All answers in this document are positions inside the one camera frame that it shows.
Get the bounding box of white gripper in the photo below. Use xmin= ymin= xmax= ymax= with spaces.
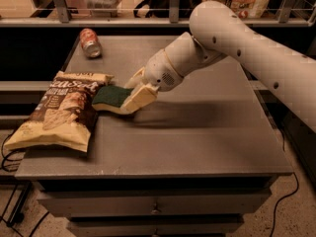
xmin=120 ymin=49 xmax=183 ymax=114

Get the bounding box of green and yellow sponge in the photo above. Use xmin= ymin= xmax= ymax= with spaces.
xmin=92 ymin=85 xmax=132 ymax=115

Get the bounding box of brown sea salt chip bag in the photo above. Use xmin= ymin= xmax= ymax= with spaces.
xmin=4 ymin=71 xmax=114 ymax=152

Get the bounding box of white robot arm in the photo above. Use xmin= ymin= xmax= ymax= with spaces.
xmin=125 ymin=1 xmax=316 ymax=131

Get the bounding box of dark bag on shelf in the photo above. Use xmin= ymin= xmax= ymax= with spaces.
xmin=133 ymin=0 xmax=202 ymax=18

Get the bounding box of red soda can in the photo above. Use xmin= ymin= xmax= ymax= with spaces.
xmin=79 ymin=29 xmax=102 ymax=58

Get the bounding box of grey drawer cabinet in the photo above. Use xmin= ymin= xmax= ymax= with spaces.
xmin=15 ymin=35 xmax=294 ymax=237

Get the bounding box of clear plastic container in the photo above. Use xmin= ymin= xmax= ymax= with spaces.
xmin=85 ymin=0 xmax=121 ymax=18

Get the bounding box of metal drawer knob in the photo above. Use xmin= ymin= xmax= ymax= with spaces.
xmin=151 ymin=203 xmax=161 ymax=215

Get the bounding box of black floor cable right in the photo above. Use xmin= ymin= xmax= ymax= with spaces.
xmin=269 ymin=125 xmax=300 ymax=237

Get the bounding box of black cables left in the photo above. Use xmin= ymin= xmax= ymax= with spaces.
xmin=0 ymin=120 xmax=50 ymax=237

